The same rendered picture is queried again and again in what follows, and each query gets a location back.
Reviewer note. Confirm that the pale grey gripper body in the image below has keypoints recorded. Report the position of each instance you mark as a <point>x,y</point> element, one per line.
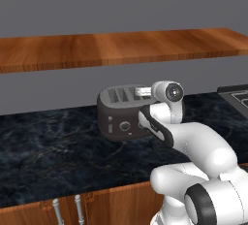
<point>143,91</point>

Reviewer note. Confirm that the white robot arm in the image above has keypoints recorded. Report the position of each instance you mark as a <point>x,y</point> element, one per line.
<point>200,144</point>

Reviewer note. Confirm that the dark grey toaster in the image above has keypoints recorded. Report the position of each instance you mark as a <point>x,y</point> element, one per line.
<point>124,112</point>

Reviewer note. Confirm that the grey toaster lever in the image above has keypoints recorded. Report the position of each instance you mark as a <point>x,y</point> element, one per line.
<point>110,124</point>

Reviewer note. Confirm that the dark grey hob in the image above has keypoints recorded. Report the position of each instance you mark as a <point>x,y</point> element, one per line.
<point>237,99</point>

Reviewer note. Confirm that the wooden cupboard door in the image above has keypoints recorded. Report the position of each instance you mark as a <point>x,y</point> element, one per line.
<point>95,208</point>
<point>29,215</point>
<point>132,204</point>

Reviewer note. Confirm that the wooden wall shelf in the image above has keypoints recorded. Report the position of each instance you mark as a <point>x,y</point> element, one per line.
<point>113,48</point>

